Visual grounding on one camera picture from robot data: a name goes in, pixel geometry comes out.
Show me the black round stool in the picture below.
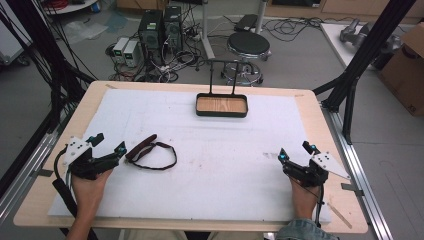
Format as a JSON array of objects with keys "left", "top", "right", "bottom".
[{"left": 220, "top": 31, "right": 272, "bottom": 87}]

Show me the black metal frame stand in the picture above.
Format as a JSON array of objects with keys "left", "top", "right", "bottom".
[
  {"left": 312, "top": 0, "right": 418, "bottom": 146},
  {"left": 0, "top": 0, "right": 96, "bottom": 134}
]

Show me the dark red strap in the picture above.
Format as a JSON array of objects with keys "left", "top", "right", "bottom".
[{"left": 124, "top": 133, "right": 179, "bottom": 171}]

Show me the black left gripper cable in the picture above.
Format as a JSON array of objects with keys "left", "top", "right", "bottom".
[{"left": 51, "top": 147, "right": 80, "bottom": 222}]

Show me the brown cardboard box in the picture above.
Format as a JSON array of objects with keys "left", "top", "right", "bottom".
[{"left": 377, "top": 22, "right": 424, "bottom": 117}]

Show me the black computer tower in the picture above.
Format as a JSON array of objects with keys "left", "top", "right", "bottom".
[
  {"left": 162, "top": 5, "right": 184, "bottom": 52},
  {"left": 137, "top": 9, "right": 165, "bottom": 65}
]

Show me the thin wooden stick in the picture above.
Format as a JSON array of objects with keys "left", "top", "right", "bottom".
[{"left": 327, "top": 202, "right": 353, "bottom": 230}]

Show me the aluminium rail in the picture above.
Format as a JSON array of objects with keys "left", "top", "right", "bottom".
[
  {"left": 320, "top": 102, "right": 395, "bottom": 240},
  {"left": 0, "top": 109, "right": 73, "bottom": 225}
]

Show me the black flat box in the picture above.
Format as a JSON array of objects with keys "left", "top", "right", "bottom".
[{"left": 233, "top": 13, "right": 260, "bottom": 33}]

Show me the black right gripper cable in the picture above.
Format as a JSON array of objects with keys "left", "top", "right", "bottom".
[{"left": 314, "top": 184, "right": 326, "bottom": 229}]

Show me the white desk leg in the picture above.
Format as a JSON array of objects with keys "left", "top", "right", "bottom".
[
  {"left": 254, "top": 0, "right": 269, "bottom": 35},
  {"left": 200, "top": 0, "right": 217, "bottom": 60}
]

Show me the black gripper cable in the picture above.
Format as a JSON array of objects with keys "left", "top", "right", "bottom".
[
  {"left": 51, "top": 147, "right": 80, "bottom": 222},
  {"left": 314, "top": 184, "right": 326, "bottom": 229}
]

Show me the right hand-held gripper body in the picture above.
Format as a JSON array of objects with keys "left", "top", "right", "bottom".
[{"left": 282, "top": 151, "right": 351, "bottom": 189}]

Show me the white power supply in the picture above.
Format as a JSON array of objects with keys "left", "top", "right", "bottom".
[
  {"left": 122, "top": 40, "right": 140, "bottom": 68},
  {"left": 112, "top": 36, "right": 131, "bottom": 65}
]

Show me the white foam mat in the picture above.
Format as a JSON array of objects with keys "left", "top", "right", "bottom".
[{"left": 47, "top": 87, "right": 333, "bottom": 225}]

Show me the person's left hand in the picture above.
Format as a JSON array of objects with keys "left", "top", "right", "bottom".
[{"left": 70, "top": 168, "right": 115, "bottom": 215}]

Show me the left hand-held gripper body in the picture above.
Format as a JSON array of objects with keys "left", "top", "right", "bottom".
[{"left": 62, "top": 135, "right": 120, "bottom": 181}]

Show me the person's right hand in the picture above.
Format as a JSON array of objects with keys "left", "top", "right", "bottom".
[{"left": 289, "top": 177, "right": 322, "bottom": 220}]

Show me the black stand with wooden tray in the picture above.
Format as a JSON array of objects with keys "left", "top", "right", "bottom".
[{"left": 195, "top": 59, "right": 250, "bottom": 119}]

